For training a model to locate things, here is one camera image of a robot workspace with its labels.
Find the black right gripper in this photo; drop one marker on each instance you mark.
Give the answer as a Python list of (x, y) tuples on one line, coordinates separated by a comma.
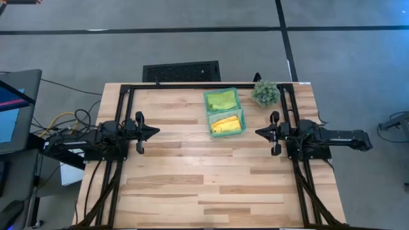
[(284, 137)]

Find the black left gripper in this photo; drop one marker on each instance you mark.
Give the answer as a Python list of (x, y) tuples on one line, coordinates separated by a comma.
[(129, 135)]

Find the yellow microfiber towel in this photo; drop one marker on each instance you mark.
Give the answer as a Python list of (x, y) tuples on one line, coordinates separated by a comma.
[(226, 125)]

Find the lime green microfiber towel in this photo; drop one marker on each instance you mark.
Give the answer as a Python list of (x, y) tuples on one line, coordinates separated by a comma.
[(222, 100)]

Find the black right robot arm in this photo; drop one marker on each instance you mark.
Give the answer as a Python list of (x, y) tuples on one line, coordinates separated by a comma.
[(335, 139)]

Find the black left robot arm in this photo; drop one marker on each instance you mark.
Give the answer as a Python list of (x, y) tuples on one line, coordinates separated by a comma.
[(89, 140)]

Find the teal plastic bin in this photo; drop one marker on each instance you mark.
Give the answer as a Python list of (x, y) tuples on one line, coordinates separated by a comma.
[(244, 127)]

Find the green plant in grey pot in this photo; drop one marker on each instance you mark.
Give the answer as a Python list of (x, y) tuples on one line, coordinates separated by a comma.
[(266, 93)]

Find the black perforated box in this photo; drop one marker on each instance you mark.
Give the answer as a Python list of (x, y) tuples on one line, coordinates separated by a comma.
[(182, 72)]

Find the white box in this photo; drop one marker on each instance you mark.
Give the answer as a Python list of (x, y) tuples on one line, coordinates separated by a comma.
[(72, 174)]

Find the black desk beam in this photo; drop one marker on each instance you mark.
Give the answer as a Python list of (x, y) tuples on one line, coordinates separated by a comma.
[(64, 161)]

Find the grey stand foot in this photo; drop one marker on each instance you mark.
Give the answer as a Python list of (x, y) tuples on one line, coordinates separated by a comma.
[(394, 123)]

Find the grey-framed display screen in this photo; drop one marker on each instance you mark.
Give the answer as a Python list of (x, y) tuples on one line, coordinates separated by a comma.
[(16, 111)]

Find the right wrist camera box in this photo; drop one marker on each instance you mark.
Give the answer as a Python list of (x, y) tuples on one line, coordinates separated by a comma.
[(284, 128)]

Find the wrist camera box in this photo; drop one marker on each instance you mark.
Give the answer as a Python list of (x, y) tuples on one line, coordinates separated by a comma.
[(129, 125), (284, 128)]

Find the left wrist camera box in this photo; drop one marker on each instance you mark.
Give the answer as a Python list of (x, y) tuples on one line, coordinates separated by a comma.
[(129, 125)]

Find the small black curved bracket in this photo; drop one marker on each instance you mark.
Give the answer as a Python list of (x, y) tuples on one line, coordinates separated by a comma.
[(257, 77)]

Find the black aluminium table frame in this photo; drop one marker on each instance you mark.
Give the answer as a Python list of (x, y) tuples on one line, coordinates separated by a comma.
[(191, 86)]

